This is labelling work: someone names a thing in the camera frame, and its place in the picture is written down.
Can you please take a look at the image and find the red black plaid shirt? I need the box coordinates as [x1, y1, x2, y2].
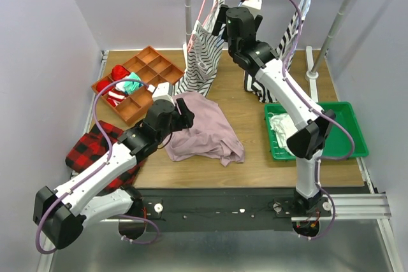
[65, 124, 145, 196]

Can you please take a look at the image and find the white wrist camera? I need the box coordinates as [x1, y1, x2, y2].
[152, 82, 175, 104]
[240, 0, 262, 15]

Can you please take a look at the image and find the grey rack pole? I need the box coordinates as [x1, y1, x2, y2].
[312, 0, 351, 73]
[183, 0, 192, 60]

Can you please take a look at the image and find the grey left rack pole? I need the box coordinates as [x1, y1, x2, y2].
[183, 0, 192, 60]

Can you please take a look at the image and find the aluminium frame rail left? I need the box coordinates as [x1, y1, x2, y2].
[35, 50, 109, 271]

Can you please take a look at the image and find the blue wire hanger right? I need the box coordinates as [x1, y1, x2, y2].
[285, 0, 312, 60]

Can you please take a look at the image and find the white rack base rail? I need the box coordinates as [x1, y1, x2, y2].
[305, 46, 319, 102]

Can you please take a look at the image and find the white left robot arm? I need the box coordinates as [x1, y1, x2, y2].
[33, 98, 194, 254]

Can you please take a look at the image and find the red sock rolled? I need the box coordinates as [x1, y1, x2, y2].
[94, 80, 115, 96]
[111, 65, 130, 81]

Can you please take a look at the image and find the mauve tank top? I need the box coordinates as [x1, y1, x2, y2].
[165, 92, 245, 167]

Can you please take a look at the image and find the thin striped white tank top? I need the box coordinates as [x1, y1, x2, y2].
[173, 0, 225, 96]

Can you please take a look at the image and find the red sock rolled back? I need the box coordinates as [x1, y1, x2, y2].
[111, 65, 130, 81]

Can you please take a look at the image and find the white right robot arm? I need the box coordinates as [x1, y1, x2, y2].
[212, 5, 335, 216]

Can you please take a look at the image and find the red white striped sock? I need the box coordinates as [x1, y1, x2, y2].
[106, 90, 126, 107]

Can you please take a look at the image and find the red sock rolled front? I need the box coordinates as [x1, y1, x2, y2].
[94, 80, 115, 96]

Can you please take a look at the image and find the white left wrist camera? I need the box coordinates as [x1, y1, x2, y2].
[152, 82, 175, 104]

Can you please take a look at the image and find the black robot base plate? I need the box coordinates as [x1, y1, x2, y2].
[130, 188, 332, 232]

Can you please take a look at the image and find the teal and white sock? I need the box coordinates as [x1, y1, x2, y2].
[115, 72, 143, 95]

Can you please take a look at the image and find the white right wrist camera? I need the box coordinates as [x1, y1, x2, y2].
[240, 0, 262, 15]

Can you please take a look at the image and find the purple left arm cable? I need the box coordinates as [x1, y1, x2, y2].
[34, 80, 157, 255]

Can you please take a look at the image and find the pink wire hanger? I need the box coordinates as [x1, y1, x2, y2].
[186, 0, 230, 53]

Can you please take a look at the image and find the grey right rack pole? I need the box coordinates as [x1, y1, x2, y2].
[312, 0, 351, 73]

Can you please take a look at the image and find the green plastic tray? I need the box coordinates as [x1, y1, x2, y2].
[264, 102, 369, 161]

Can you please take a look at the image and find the white garment in tray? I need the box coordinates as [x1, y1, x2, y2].
[269, 113, 297, 156]

